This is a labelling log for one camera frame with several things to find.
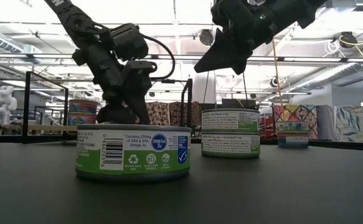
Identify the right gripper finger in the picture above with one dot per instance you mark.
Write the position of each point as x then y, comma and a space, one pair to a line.
241, 63
218, 53

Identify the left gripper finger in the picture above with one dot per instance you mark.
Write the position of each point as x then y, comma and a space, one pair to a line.
142, 102
112, 113

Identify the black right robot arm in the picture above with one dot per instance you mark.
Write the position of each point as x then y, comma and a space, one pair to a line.
312, 9

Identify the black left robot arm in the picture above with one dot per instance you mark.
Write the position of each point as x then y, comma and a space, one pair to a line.
75, 21

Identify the brown patterned cloth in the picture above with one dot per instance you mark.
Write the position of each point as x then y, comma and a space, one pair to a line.
159, 113

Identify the black background rack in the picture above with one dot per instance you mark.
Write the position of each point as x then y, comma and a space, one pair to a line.
231, 103

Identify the colourful patchwork quilt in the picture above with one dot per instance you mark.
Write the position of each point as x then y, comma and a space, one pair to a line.
296, 112

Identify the plain grey cloth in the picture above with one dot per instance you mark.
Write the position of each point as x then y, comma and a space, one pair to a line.
324, 121

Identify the white robot figure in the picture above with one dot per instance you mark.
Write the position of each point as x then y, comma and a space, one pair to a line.
3, 105

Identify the teal patterned cloth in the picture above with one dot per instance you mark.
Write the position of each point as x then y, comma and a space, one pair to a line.
355, 123

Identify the black table mat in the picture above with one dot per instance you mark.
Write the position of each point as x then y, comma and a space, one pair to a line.
262, 193

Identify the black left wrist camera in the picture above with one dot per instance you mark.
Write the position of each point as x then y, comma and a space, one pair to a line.
128, 42

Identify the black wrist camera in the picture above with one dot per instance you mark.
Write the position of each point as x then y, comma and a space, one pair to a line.
128, 42
220, 12

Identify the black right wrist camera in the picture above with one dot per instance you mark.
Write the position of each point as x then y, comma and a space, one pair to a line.
220, 12

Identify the silver ceiling duct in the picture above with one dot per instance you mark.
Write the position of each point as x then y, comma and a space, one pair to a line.
324, 76
0, 43

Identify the black metal shelf frame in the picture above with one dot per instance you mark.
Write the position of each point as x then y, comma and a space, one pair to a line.
27, 109

